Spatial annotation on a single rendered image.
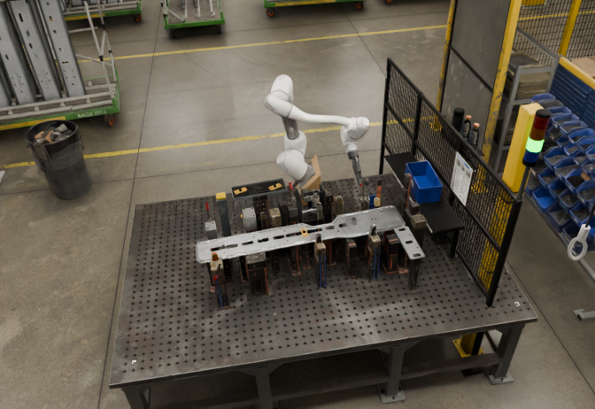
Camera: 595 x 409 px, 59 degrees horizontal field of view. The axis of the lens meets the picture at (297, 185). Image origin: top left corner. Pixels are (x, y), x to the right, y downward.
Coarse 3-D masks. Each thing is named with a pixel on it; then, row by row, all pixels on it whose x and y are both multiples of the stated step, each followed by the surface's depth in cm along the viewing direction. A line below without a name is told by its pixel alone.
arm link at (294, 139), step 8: (280, 80) 360; (288, 80) 362; (272, 88) 360; (280, 88) 356; (288, 88) 359; (288, 120) 383; (296, 120) 390; (288, 128) 391; (296, 128) 393; (288, 136) 399; (296, 136) 399; (304, 136) 408; (288, 144) 403; (296, 144) 401; (304, 144) 407; (304, 152) 408
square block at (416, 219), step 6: (414, 216) 341; (420, 216) 340; (414, 222) 338; (420, 222) 336; (426, 222) 338; (414, 228) 339; (420, 228) 340; (414, 234) 342; (420, 234) 343; (420, 240) 347; (420, 246) 351; (408, 258) 360
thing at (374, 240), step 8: (368, 240) 334; (376, 240) 327; (368, 248) 337; (376, 248) 330; (368, 256) 342; (368, 264) 344; (376, 264) 338; (368, 272) 347; (376, 272) 344; (368, 280) 346
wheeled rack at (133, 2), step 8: (88, 0) 950; (104, 0) 953; (120, 0) 940; (128, 0) 958; (136, 0) 911; (72, 8) 927; (80, 8) 930; (96, 8) 930; (104, 8) 918; (112, 8) 919; (120, 8) 922; (128, 8) 923; (136, 8) 923; (72, 16) 904; (80, 16) 905; (96, 16) 911; (104, 16) 914; (136, 16) 935
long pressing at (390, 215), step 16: (384, 208) 357; (304, 224) 347; (336, 224) 346; (368, 224) 345; (384, 224) 344; (400, 224) 344; (208, 240) 338; (224, 240) 338; (240, 240) 338; (256, 240) 337; (272, 240) 337; (288, 240) 336; (304, 240) 335; (208, 256) 327; (224, 256) 327; (240, 256) 328
